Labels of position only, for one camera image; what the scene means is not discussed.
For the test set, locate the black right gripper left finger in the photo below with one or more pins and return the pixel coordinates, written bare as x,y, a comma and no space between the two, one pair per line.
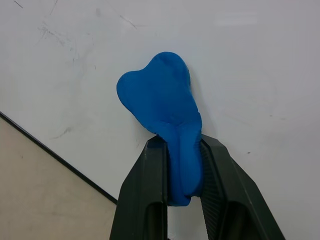
140,190

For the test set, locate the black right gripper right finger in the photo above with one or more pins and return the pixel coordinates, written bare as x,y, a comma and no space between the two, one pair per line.
230,187

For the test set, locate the white whiteboard with black frame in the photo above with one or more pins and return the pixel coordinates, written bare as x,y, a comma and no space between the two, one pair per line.
225,62

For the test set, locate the blue soft eraser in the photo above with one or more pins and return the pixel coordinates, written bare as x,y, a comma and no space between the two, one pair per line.
160,100

